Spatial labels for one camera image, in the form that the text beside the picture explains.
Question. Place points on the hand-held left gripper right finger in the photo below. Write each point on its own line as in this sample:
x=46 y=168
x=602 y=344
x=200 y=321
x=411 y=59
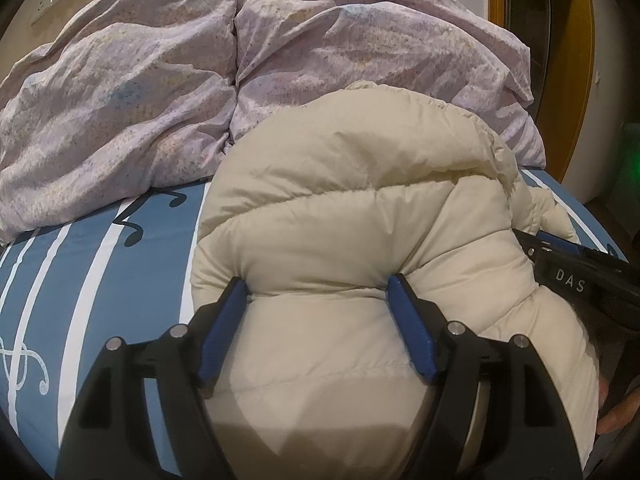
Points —
x=412 y=330

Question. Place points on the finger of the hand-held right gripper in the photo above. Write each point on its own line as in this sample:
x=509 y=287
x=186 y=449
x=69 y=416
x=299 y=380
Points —
x=557 y=241
x=525 y=242

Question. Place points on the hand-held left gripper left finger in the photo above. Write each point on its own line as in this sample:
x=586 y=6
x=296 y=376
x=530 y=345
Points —
x=220 y=340

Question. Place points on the beige quilted down jacket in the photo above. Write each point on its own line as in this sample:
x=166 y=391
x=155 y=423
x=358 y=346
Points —
x=350 y=210

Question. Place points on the person's right hand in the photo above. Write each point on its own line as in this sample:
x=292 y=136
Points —
x=611 y=410

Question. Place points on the blue white striped bed sheet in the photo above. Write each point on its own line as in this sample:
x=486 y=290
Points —
x=100 y=285

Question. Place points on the dark door panel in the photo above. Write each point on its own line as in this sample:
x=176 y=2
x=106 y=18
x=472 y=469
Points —
x=525 y=20

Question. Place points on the lilac patterned duvet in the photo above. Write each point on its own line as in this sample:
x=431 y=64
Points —
x=150 y=85

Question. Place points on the wooden door frame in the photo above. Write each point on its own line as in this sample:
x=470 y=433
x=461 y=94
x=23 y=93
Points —
x=575 y=35

